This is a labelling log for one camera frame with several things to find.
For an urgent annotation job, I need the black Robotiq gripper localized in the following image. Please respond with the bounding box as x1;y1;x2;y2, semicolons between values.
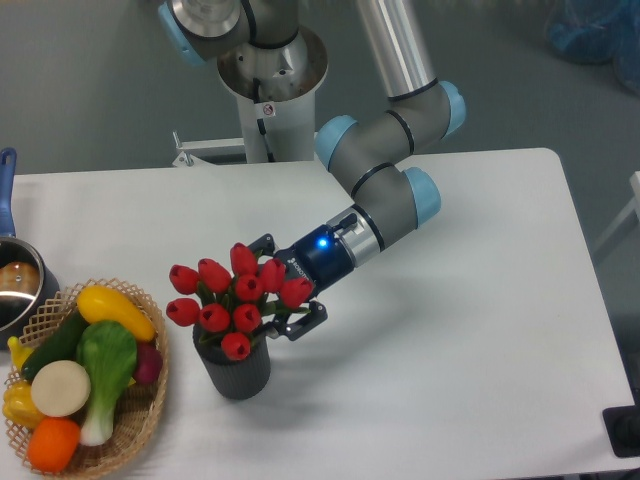
248;224;355;341

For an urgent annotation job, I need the red tulip bouquet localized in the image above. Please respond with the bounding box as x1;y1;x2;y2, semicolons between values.
166;243;313;363

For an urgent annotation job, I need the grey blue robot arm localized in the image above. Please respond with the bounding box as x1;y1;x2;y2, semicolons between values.
158;1;466;340

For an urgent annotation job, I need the dark grey ribbed vase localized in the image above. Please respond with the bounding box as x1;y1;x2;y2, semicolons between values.
192;324;271;400

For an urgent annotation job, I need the red radish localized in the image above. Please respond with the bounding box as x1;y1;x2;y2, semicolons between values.
132;343;163;385

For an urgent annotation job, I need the green bok choy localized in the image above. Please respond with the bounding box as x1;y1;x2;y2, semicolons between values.
76;320;137;447

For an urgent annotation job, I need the yellow squash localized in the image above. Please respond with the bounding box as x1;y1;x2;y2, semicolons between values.
76;285;156;342

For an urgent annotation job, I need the woven wicker basket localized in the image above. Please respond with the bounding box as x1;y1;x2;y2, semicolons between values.
4;278;169;479

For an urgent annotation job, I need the dark green cucumber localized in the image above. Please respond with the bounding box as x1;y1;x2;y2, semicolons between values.
20;310;89;382

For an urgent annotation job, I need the white round radish slice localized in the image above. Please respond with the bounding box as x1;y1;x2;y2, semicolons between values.
31;360;91;417

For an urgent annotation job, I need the yellow banana tip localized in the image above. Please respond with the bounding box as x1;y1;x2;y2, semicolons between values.
7;336;34;371

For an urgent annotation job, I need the orange fruit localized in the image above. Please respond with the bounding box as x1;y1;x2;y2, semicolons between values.
27;417;80;474

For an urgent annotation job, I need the yellow bell pepper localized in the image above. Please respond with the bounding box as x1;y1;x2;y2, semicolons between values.
2;380;46;429

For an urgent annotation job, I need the black device at table edge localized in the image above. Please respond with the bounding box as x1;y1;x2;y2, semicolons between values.
602;405;639;458

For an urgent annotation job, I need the blue plastic bag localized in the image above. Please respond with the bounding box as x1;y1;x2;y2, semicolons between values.
544;1;639;94

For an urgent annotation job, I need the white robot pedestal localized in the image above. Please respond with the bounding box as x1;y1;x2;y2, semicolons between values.
174;26;328;166

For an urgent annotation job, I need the blue handled saucepan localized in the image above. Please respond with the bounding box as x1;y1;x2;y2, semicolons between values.
1;147;59;351

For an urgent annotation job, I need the white furniture frame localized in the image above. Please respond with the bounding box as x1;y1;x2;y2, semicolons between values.
592;171;639;264

